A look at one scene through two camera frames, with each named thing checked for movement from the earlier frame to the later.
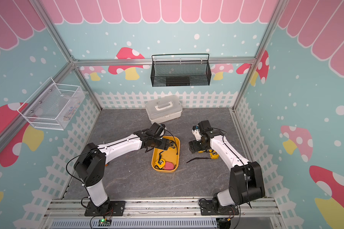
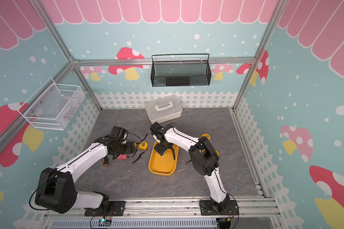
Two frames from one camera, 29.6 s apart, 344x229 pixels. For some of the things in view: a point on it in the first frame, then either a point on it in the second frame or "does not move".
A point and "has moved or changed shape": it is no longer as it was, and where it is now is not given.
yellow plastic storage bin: x=172 y=154 has moved or changed shape
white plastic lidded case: x=164 y=109 does not move
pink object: x=168 y=166 → x=122 y=157
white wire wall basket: x=52 y=106 does not move
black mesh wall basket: x=180 y=73 does not move
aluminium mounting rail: x=161 y=209 does not move
